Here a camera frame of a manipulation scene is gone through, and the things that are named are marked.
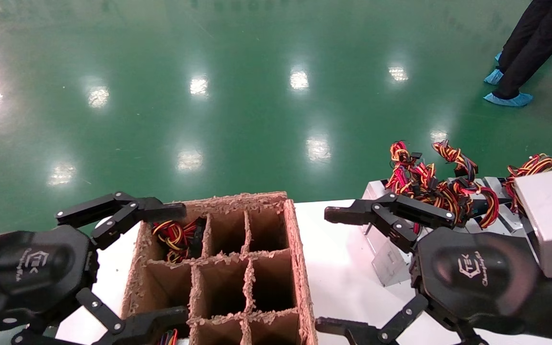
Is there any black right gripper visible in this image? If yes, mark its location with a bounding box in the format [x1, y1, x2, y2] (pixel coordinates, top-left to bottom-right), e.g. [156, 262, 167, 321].
[315, 193, 552, 345]

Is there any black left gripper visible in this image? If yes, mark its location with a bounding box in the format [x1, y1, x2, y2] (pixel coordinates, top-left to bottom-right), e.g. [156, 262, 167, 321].
[0, 192, 189, 345]

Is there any brown cardboard divider box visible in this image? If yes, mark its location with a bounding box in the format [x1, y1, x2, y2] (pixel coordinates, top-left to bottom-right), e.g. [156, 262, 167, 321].
[122, 192, 318, 345]

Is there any silver metal power supply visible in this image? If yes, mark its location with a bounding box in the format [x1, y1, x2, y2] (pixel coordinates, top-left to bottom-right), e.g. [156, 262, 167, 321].
[463, 221, 503, 236]
[361, 180, 419, 287]
[484, 176, 539, 238]

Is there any person in black trousers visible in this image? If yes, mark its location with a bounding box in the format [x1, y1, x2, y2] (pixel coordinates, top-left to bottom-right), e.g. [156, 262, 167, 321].
[495, 0, 552, 99]

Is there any red yellow black wire bundle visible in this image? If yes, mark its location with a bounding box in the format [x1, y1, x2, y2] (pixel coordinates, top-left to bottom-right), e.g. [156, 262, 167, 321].
[385, 140, 425, 197]
[505, 153, 552, 214]
[151, 217, 207, 263]
[417, 163, 473, 226]
[432, 140, 500, 230]

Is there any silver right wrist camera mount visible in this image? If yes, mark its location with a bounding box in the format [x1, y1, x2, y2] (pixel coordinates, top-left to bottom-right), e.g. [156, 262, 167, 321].
[513, 169, 552, 279]

